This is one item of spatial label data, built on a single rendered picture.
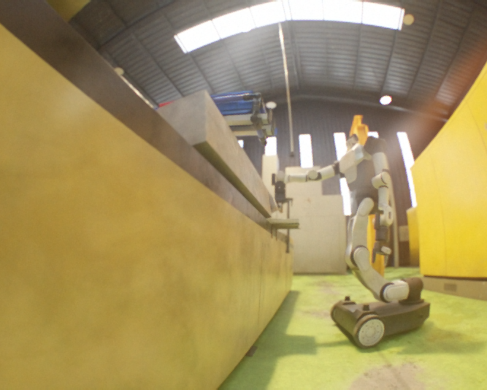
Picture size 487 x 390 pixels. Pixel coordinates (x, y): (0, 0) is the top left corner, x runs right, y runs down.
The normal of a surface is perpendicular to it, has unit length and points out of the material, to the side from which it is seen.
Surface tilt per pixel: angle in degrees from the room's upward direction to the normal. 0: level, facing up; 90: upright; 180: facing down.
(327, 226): 90
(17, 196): 90
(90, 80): 90
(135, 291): 91
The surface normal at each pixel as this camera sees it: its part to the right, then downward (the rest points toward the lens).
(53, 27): 0.95, -0.04
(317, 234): -0.29, -0.29
